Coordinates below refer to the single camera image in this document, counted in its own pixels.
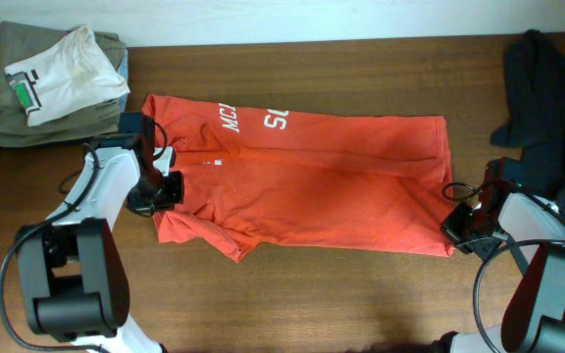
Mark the orange t-shirt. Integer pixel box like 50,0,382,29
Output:
142,95,454,261

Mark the white folded t-shirt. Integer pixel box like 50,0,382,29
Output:
4,25,129,126

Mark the light blue folded garment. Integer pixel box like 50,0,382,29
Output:
116,49,128,112

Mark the olive folded garment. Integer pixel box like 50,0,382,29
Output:
0,22,121,147

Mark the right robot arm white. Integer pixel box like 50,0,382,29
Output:
431,158,565,352

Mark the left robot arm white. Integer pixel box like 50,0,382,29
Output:
5,113,184,352

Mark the dark grey clothes pile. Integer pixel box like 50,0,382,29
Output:
490,29,565,216

